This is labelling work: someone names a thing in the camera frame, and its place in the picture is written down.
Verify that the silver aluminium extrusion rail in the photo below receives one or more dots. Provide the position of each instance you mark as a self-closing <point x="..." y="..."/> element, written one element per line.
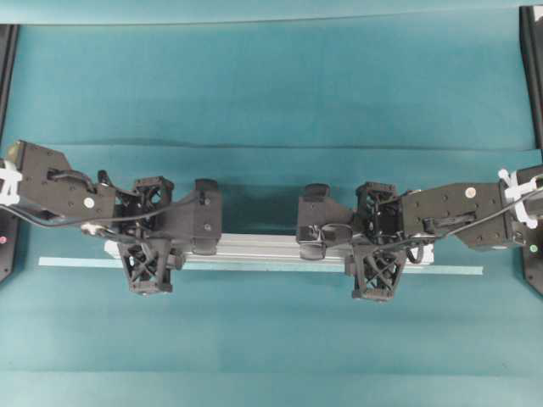
<point x="264" y="249"/>

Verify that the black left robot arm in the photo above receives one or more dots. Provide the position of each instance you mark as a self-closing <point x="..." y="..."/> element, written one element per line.
<point x="39" y="182"/>

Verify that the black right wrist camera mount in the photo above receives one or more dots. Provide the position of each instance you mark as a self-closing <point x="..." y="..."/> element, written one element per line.
<point x="376" y="272"/>

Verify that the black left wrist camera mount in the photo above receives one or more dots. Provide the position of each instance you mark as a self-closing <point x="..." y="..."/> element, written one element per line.
<point x="146" y="266"/>

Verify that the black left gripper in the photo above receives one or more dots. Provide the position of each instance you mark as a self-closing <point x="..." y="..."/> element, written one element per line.
<point x="153" y="222"/>

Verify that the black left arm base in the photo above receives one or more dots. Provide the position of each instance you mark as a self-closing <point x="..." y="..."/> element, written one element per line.
<point x="10" y="177"/>

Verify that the thin teal strip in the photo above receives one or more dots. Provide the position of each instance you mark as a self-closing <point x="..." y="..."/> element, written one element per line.
<point x="297" y="268"/>

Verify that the teal table cloth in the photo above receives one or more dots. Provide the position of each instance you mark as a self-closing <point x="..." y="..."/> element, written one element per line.
<point x="266" y="97"/>

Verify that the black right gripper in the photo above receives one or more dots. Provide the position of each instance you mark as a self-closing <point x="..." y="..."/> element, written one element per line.
<point x="324" y="223"/>

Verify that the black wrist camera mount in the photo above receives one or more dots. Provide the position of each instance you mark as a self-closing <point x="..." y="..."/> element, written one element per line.
<point x="376" y="272"/>
<point x="146" y="266"/>

